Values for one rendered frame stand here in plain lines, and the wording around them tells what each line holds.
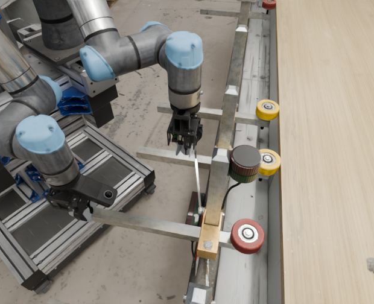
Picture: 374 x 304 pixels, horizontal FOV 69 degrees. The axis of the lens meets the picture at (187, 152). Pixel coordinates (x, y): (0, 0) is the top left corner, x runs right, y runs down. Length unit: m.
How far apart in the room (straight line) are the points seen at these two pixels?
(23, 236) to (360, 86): 1.69
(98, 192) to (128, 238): 1.03
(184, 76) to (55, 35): 0.65
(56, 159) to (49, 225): 1.06
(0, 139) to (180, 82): 0.37
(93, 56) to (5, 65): 0.18
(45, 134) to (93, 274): 1.21
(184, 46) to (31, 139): 0.33
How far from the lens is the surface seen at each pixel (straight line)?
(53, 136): 0.58
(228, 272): 0.97
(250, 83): 1.65
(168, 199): 1.80
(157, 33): 0.66
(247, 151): 0.54
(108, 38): 0.62
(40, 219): 1.68
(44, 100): 0.72
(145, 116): 2.36
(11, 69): 0.69
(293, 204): 0.79
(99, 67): 0.61
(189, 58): 0.57
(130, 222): 0.77
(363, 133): 1.07
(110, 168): 1.74
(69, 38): 1.13
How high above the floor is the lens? 1.53
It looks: 49 degrees down
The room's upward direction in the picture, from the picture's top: straight up
